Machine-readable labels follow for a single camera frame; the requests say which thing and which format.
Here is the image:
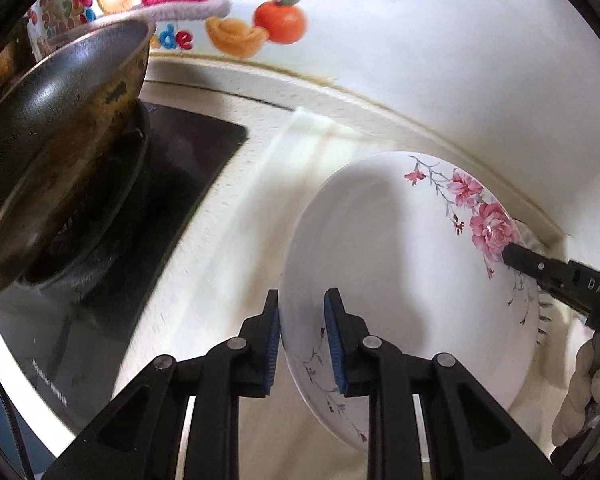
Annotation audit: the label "white plate pink flowers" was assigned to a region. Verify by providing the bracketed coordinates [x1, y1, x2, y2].
[279, 152, 540, 452]

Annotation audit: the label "white gloved right hand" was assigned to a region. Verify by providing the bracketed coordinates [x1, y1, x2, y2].
[552, 339, 600, 446]

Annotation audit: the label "colourful cartoon wall sticker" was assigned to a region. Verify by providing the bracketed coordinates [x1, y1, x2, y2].
[26, 0, 314, 61]

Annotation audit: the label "dark steel wok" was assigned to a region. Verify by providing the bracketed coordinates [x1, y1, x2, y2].
[0, 18, 155, 291]

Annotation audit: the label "black glass gas stove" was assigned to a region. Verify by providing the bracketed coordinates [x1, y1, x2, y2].
[0, 102, 248, 432]

